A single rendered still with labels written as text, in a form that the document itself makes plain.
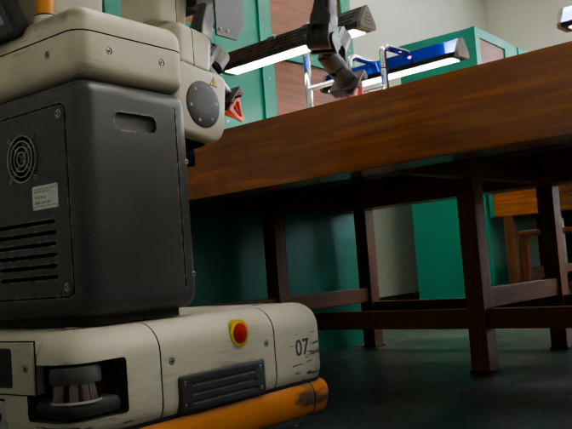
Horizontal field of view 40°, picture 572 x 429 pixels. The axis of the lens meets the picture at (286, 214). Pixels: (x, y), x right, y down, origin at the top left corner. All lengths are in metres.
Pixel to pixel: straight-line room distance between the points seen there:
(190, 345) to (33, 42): 0.58
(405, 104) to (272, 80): 1.39
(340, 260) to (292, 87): 0.77
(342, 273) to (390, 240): 2.18
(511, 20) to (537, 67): 6.02
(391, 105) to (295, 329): 0.61
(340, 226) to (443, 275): 1.83
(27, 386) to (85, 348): 0.11
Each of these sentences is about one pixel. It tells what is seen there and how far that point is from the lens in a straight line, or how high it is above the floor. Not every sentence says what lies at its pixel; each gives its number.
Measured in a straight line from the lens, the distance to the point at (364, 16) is 2.40.
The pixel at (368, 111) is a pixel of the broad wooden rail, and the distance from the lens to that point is 1.95.
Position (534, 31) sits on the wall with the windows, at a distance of 7.65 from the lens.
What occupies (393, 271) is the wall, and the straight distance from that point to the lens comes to 5.60.
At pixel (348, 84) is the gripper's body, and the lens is 2.23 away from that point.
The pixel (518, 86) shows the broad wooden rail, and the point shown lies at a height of 0.70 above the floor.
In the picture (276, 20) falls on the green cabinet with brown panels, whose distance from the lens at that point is 3.34.
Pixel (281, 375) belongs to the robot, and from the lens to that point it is 1.57.
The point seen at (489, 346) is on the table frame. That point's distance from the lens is 2.46.
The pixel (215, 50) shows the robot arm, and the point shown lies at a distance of 2.37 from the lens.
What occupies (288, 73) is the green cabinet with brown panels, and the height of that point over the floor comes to 1.16.
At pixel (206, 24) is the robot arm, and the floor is 1.07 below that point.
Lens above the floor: 0.35
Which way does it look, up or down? 4 degrees up
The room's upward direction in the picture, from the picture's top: 4 degrees counter-clockwise
